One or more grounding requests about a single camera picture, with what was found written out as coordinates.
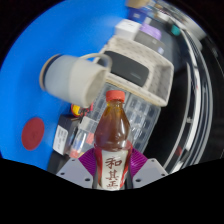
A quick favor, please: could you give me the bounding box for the teal lamp head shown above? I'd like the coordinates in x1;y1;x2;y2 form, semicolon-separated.
170;24;182;37

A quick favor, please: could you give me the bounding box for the dark grey box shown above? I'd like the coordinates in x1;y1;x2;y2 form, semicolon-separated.
134;30;166;56

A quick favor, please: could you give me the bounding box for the blue box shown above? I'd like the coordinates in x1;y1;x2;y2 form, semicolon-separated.
128;7;151;24

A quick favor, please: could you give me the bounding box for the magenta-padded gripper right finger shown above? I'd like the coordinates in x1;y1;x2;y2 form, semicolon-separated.
126;148;169;190

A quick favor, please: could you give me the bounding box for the clear red-capped tea bottle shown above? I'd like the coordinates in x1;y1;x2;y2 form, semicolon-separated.
93;89;134;191

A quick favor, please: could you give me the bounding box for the flat round red coaster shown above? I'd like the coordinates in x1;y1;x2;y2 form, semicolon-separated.
21;116;46;151

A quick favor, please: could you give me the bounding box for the black speaker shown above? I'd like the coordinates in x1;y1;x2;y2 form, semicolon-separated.
103;50;150;88

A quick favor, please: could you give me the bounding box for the white perforated tray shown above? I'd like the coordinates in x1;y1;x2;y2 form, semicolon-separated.
93;35;175;108

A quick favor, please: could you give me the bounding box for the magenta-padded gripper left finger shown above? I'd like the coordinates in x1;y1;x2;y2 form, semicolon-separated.
55;148;98;190

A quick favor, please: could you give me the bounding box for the grey and white mug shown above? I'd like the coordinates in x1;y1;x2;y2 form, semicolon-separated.
38;53;113;108

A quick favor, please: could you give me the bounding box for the black box with white label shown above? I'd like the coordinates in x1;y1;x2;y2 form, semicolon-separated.
52;114;81;156

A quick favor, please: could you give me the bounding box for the black zip case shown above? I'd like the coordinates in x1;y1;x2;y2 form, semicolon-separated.
46;153;69;175

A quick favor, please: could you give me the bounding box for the purple bag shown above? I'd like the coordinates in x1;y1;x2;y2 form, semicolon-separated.
139;23;163;41

